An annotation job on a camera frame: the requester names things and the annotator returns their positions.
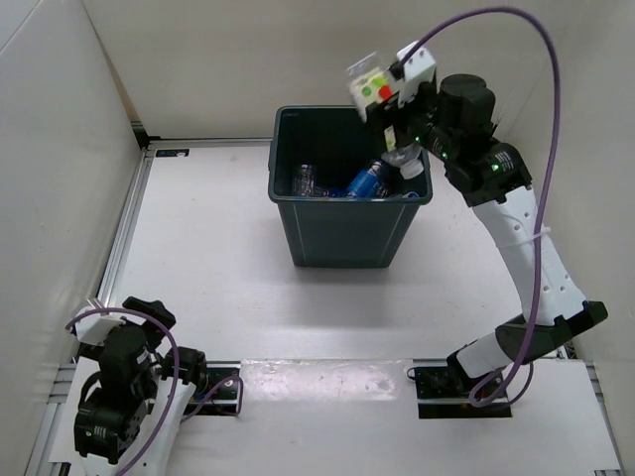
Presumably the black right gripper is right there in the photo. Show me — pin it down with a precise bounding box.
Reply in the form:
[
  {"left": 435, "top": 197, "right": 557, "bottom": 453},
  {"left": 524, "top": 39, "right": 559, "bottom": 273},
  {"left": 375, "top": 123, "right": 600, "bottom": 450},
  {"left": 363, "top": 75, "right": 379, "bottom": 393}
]
[{"left": 363, "top": 76, "right": 459, "bottom": 163}]

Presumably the clear bottle apple label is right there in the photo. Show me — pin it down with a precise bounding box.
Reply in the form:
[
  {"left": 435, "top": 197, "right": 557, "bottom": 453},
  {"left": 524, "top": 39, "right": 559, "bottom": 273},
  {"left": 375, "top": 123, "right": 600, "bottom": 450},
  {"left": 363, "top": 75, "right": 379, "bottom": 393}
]
[{"left": 347, "top": 52, "right": 425, "bottom": 180}]

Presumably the clear bottle light blue label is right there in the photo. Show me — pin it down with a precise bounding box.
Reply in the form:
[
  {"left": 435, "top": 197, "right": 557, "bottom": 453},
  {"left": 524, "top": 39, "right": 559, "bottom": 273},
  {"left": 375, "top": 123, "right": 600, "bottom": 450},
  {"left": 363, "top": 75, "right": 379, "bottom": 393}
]
[{"left": 345, "top": 159, "right": 396, "bottom": 198}]

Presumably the clear bottle dark blue label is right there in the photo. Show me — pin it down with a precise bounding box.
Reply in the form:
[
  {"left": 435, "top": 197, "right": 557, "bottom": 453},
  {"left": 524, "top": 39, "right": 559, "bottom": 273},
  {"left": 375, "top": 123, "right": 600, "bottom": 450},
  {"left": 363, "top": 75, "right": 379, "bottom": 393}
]
[{"left": 292, "top": 164, "right": 317, "bottom": 197}]

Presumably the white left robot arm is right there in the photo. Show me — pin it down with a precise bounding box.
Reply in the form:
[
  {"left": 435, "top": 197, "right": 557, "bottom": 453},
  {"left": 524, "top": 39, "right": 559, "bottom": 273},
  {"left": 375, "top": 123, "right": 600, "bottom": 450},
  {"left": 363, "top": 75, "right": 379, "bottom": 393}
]
[{"left": 66, "top": 297, "right": 209, "bottom": 475}]

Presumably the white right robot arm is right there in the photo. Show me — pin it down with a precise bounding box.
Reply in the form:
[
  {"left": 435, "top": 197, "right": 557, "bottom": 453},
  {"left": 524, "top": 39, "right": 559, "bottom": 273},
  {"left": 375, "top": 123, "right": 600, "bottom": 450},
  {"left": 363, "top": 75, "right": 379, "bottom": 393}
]
[{"left": 366, "top": 74, "right": 608, "bottom": 397}]

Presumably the crushed bottle inside bin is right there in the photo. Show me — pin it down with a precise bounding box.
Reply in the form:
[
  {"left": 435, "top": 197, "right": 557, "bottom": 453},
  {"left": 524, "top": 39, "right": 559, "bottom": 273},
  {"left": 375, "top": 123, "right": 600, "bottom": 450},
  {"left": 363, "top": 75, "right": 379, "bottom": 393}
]
[{"left": 312, "top": 185, "right": 347, "bottom": 198}]

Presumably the dark green plastic bin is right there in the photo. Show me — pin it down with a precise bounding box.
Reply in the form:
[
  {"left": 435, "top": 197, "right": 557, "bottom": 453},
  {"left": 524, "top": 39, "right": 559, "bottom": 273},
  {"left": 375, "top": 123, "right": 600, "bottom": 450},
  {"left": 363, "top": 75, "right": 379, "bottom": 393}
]
[{"left": 268, "top": 106, "right": 433, "bottom": 269}]

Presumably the black blue table sticker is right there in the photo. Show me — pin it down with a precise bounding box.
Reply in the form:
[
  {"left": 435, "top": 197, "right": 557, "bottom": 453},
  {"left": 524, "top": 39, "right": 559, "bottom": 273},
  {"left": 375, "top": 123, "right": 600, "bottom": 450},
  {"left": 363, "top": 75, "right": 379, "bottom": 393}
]
[{"left": 155, "top": 149, "right": 190, "bottom": 158}]

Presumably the aluminium table frame rail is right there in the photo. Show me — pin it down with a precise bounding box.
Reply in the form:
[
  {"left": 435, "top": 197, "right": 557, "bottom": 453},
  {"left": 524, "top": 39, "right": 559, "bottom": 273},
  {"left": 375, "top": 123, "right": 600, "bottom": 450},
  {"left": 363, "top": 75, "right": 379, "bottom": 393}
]
[{"left": 95, "top": 149, "right": 154, "bottom": 304}]

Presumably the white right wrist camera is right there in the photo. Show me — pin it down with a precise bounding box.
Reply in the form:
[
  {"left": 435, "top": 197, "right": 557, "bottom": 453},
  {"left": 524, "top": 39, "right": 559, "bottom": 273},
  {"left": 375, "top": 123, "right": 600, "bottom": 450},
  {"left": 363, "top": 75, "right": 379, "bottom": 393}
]
[{"left": 389, "top": 42, "right": 437, "bottom": 108}]

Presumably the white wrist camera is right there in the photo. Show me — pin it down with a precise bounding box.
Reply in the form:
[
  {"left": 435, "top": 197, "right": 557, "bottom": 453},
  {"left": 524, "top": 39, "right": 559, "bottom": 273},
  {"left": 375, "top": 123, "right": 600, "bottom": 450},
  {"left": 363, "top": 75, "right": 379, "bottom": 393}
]
[
  {"left": 70, "top": 297, "right": 124, "bottom": 346},
  {"left": 389, "top": 42, "right": 437, "bottom": 108}
]

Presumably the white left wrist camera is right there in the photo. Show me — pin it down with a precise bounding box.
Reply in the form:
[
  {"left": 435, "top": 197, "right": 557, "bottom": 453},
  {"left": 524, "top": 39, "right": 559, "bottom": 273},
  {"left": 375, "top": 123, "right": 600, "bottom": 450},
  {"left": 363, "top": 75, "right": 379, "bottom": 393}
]
[{"left": 70, "top": 297, "right": 124, "bottom": 346}]

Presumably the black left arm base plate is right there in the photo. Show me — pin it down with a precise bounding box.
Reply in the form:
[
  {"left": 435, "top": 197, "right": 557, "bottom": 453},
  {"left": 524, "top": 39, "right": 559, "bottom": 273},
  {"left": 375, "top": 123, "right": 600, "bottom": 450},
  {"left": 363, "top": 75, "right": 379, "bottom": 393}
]
[{"left": 187, "top": 363, "right": 244, "bottom": 417}]

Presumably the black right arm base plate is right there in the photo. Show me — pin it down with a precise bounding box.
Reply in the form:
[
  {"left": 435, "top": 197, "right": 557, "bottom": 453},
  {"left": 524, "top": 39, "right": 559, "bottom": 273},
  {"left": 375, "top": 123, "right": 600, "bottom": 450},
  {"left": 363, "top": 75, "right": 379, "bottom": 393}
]
[{"left": 406, "top": 365, "right": 512, "bottom": 419}]

